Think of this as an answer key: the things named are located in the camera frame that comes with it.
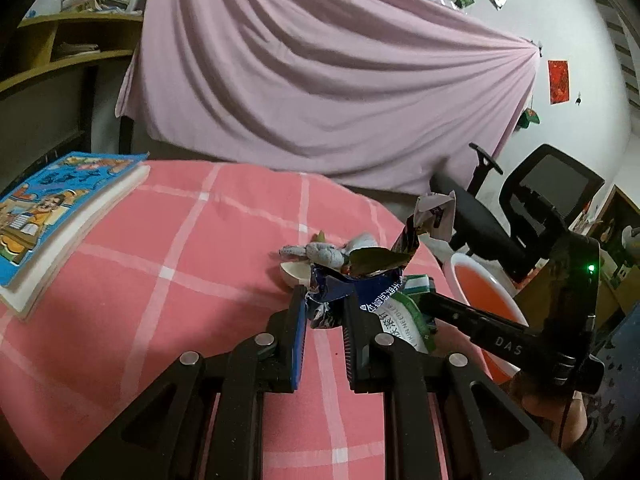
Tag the grey tissue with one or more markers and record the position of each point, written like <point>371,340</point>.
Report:
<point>322,255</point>

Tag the orange basin with white rim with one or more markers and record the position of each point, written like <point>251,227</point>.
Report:
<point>480,285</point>

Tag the silver foil wrapper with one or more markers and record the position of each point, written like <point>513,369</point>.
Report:
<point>434,215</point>

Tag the green wall ornament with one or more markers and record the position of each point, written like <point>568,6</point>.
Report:
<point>529,116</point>

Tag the dark green leaf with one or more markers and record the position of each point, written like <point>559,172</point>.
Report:
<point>375,260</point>

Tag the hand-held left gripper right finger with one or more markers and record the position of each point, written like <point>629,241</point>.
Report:
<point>351,357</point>

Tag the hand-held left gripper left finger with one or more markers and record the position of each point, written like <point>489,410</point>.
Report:
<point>300,332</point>

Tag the blue illustrated book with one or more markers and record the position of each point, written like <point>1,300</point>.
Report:
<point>55,215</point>

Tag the dark blue printed cloth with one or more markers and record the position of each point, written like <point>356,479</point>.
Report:
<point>617,385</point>

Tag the white eggshell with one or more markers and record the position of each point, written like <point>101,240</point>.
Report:
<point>295,273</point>

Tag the wooden wall shelf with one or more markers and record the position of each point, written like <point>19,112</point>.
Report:
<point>75,30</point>

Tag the pink checked tablecloth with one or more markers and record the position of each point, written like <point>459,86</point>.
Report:
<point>200,260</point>

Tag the small white tissue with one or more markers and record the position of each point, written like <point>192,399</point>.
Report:
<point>362,241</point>

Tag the black office chair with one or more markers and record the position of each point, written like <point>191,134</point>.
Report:
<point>545,195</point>

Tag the green striped wrapper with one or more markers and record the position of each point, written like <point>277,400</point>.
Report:
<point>417,282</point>

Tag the person's right hand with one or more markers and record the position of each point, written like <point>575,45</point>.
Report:
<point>537,400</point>

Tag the green rimmed white packet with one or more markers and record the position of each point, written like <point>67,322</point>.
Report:
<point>406,325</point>

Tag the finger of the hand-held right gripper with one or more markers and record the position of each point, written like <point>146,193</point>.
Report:
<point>445,307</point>

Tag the red wall paper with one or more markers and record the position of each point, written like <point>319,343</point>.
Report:
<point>559,82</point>

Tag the blue snack wrapper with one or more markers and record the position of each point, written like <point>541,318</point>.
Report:
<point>372,290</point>

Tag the pink curtain cloth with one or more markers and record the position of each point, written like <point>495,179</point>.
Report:
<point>310,75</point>

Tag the flat papers in shelf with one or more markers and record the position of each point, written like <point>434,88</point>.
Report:
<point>75,50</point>

